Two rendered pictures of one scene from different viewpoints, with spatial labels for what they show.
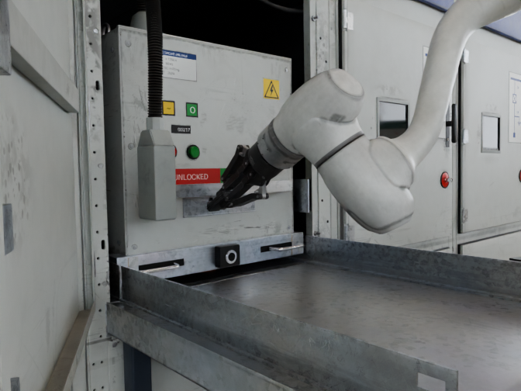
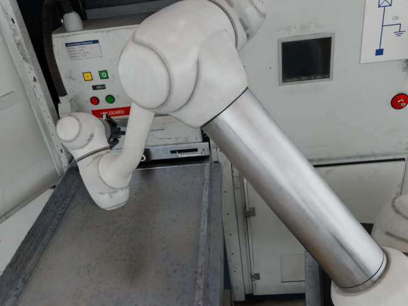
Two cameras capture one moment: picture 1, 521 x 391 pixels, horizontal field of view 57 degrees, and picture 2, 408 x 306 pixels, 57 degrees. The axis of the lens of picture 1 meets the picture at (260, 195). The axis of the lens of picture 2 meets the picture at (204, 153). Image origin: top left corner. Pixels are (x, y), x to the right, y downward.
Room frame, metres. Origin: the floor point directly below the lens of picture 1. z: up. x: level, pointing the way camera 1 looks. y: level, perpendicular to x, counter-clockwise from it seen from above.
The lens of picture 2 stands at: (0.43, -1.06, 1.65)
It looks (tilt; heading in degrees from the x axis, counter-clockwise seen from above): 31 degrees down; 48
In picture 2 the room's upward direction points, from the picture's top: 8 degrees counter-clockwise
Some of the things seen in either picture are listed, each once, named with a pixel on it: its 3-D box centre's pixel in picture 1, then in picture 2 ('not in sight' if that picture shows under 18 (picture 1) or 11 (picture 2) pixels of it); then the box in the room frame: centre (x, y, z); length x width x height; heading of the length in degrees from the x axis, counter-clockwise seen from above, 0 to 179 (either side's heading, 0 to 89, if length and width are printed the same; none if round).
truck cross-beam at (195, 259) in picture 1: (218, 254); (144, 151); (1.15, 0.10, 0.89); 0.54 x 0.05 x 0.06; 131
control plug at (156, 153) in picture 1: (156, 174); (73, 122); (0.95, 0.21, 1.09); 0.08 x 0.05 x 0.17; 41
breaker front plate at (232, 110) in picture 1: (220, 148); (129, 95); (1.14, 0.09, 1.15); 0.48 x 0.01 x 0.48; 131
